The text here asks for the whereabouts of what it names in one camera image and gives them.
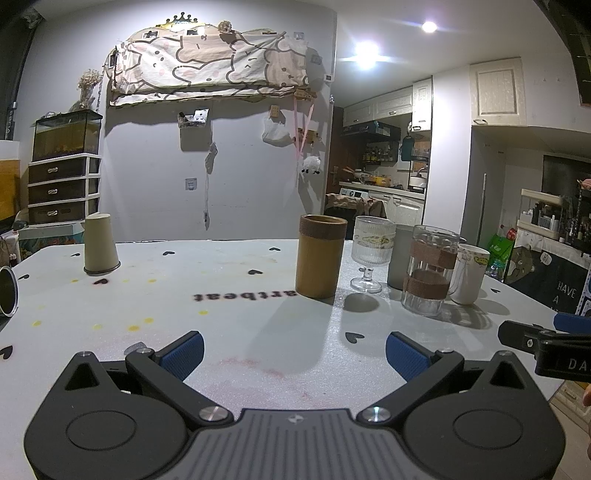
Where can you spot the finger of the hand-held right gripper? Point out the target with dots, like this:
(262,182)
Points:
(575,322)
(521,337)

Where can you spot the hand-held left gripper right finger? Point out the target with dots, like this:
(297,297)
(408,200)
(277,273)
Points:
(406,356)

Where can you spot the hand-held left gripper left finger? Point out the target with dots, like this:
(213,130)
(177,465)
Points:
(183,354)

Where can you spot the beige paper cup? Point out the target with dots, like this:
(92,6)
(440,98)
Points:
(99,244)

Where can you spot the grey cup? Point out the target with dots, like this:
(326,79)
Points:
(396,263)

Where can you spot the brown bamboo cup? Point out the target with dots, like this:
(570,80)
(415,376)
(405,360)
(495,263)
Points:
(321,258)

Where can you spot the metal cup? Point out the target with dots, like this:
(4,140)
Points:
(8,290)

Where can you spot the person's right hand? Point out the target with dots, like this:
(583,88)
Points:
(587,397)

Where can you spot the dark printed cloth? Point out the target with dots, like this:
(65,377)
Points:
(549,277)

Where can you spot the white mug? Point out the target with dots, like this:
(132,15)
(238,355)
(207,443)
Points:
(471,277)

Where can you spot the glass mug with brown bands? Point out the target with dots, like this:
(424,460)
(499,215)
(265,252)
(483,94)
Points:
(427,277)

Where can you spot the green bag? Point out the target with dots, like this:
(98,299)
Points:
(502,248)

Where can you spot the shelf rack with bottles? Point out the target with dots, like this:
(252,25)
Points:
(556,217)

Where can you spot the ribbed glass goblet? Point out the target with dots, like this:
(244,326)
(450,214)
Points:
(371,244)

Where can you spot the washing machine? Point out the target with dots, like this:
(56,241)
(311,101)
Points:
(354,192)

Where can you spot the plastic drawer cabinet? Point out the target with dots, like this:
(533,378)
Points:
(62,189)

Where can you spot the white plush toy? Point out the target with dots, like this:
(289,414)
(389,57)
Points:
(310,165)

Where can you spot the white plastic bag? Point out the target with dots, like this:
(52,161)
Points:
(276,131)

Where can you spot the glass fish tank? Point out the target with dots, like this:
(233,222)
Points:
(67,136)

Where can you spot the kitchen upper cabinets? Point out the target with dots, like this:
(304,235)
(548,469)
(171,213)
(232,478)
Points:
(392,104)

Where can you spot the pink ribbon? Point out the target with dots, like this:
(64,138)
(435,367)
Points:
(302,124)

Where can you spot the dried flower bouquet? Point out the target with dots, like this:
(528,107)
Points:
(88,85)

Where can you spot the printed blanket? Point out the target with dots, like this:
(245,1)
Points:
(207,60)

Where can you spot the ceiling light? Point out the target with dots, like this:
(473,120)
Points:
(429,26)
(367,50)

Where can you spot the gold crown ornament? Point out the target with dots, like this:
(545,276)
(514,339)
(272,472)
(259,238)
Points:
(179,20)

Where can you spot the wall socket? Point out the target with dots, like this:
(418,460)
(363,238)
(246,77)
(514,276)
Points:
(191,183)

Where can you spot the cream wall cabinet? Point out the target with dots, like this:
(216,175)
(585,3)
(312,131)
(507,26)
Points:
(499,91)

